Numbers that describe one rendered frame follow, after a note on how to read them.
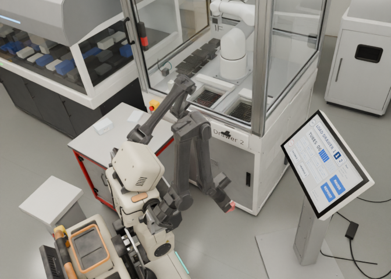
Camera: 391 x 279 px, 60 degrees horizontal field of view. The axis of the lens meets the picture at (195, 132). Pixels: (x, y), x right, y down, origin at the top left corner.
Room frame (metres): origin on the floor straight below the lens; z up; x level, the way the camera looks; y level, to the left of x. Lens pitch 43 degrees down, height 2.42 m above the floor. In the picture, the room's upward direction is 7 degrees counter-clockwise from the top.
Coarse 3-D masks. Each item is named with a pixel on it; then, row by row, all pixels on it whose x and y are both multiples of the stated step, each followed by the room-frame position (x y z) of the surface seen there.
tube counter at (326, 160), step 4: (320, 144) 1.20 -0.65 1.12; (316, 148) 1.20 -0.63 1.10; (320, 148) 1.18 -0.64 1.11; (320, 152) 1.16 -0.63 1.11; (324, 152) 1.15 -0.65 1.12; (320, 156) 1.14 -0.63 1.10; (324, 156) 1.13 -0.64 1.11; (328, 156) 1.11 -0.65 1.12; (324, 160) 1.11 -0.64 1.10; (328, 160) 1.09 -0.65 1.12; (328, 164) 1.07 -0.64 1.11; (332, 164) 1.06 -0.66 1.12; (328, 168) 1.06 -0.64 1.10; (332, 168) 1.04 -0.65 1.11; (336, 168) 1.03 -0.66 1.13; (332, 172) 1.03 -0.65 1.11
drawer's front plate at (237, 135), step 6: (216, 126) 1.67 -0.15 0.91; (222, 126) 1.65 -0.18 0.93; (216, 132) 1.68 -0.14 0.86; (234, 132) 1.58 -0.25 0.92; (240, 132) 1.57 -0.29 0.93; (234, 138) 1.58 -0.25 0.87; (240, 138) 1.56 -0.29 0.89; (246, 138) 1.53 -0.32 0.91; (240, 144) 1.56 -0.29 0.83; (246, 144) 1.53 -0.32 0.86
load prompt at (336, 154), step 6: (318, 126) 1.30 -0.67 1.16; (318, 132) 1.27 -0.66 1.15; (324, 132) 1.25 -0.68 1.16; (324, 138) 1.22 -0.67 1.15; (330, 138) 1.19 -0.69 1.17; (324, 144) 1.19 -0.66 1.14; (330, 144) 1.16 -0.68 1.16; (330, 150) 1.13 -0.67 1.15; (336, 150) 1.11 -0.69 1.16; (336, 156) 1.08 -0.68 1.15; (342, 156) 1.06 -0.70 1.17; (336, 162) 1.06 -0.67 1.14; (342, 162) 1.04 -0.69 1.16
